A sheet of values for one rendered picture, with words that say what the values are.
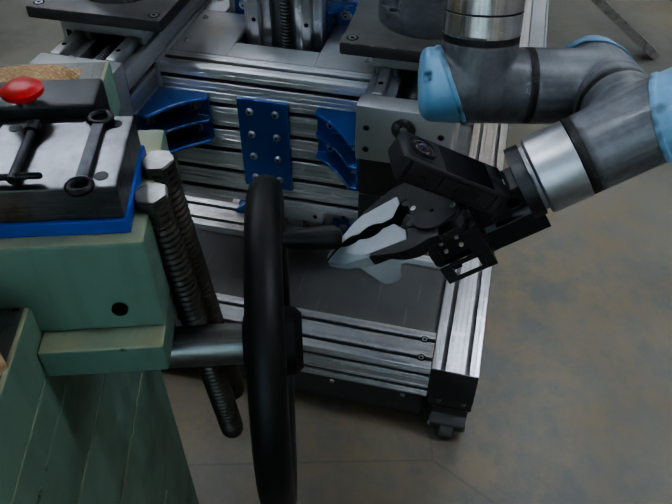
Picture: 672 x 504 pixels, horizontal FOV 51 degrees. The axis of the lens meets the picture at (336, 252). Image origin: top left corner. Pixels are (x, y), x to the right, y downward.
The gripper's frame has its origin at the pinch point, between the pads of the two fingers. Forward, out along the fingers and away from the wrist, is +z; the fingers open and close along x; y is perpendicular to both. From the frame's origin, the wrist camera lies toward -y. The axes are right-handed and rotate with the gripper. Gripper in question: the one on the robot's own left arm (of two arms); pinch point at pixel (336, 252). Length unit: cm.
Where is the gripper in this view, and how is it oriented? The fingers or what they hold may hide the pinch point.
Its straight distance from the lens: 70.0
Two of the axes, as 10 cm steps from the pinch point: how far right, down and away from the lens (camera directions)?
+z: -8.6, 4.1, 3.0
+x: -0.7, -6.9, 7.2
